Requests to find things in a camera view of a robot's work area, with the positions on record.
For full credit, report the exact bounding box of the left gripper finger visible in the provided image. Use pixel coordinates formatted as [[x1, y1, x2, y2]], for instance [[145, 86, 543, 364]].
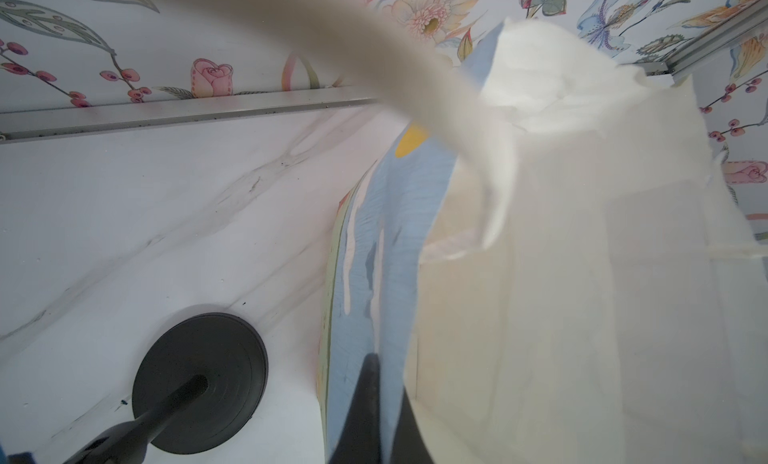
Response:
[[329, 353, 432, 464]]

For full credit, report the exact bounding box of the painted landscape paper bag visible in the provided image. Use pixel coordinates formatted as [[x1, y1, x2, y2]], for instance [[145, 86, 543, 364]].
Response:
[[169, 0, 767, 463]]

